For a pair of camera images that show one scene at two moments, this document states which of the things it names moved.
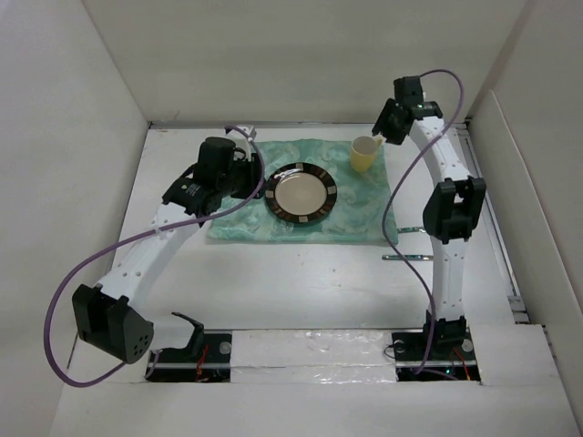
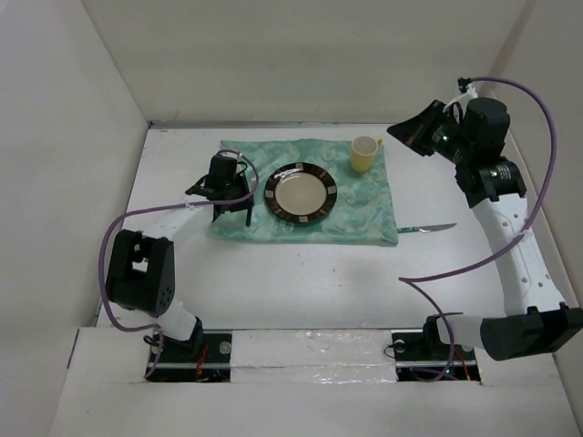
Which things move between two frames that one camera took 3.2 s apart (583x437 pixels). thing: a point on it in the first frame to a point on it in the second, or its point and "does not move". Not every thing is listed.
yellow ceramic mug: (363, 152) does not move
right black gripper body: (388, 123) to (445, 136)
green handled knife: (410, 229) does not move
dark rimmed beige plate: (301, 192) does not move
